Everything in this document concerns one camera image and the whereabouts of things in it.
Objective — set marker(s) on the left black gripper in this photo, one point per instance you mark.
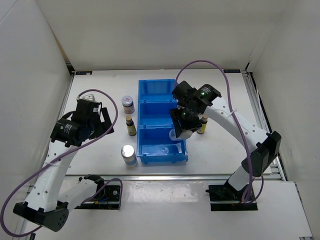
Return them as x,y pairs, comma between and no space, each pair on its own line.
104,126

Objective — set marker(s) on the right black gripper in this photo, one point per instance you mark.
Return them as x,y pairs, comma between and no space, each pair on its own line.
175,116

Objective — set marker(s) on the silver-lid bead jar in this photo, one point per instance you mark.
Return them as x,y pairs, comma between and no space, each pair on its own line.
129,156
186,134

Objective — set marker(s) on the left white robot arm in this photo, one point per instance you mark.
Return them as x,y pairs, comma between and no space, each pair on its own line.
45,205

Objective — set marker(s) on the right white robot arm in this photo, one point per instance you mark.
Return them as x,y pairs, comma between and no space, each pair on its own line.
261,147

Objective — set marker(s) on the right yellow-label sauce bottle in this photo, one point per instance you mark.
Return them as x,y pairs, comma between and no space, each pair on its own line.
204,121

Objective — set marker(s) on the yellow-label sauce bottle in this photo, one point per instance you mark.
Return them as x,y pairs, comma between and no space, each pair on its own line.
204,121
130,126

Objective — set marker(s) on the left yellow-label sauce bottle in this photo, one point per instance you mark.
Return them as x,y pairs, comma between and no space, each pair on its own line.
130,126

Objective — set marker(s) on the near blue storage bin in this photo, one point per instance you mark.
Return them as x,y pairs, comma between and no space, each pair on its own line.
154,146

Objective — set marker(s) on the blue storage bin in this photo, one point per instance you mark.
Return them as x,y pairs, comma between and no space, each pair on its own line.
155,90
154,146
155,114

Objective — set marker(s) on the middle blue storage bin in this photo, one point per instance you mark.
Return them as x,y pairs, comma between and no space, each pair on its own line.
155,114

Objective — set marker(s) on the far blue storage bin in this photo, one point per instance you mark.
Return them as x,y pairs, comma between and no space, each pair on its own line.
155,90

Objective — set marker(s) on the aluminium table edge rail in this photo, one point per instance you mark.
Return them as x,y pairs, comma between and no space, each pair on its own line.
170,177

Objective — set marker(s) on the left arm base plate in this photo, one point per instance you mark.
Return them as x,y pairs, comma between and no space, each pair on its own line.
108,197

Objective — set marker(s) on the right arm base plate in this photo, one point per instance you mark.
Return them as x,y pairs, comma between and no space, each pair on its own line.
223,199

